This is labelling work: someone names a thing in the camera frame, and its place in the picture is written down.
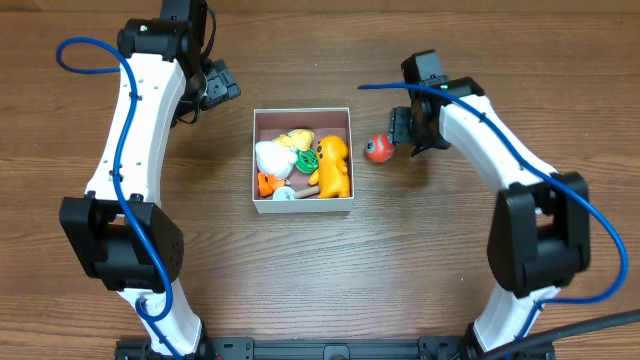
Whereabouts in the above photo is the orange dinosaur figure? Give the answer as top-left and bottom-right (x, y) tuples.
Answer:
(308, 135), (351, 199)

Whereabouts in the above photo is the white plush duck toy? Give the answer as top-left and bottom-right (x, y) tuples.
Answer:
(255, 129), (315, 197)

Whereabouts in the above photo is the thick black cable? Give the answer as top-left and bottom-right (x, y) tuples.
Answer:
(479, 308), (640, 360)

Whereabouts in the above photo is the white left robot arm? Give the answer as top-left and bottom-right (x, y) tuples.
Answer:
(58, 16), (219, 359)

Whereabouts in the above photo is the white box with pink interior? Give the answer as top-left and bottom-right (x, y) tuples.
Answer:
(252, 108), (355, 214)

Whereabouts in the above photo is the green plastic spinning top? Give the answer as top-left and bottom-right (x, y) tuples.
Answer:
(295, 148), (319, 174)

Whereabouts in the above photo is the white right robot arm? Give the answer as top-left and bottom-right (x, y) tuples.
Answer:
(389, 50), (590, 359)

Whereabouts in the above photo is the red ball with eye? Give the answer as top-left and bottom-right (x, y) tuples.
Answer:
(364, 134), (395, 163)

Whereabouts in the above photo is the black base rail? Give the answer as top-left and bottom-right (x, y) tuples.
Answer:
(114, 336), (476, 360)

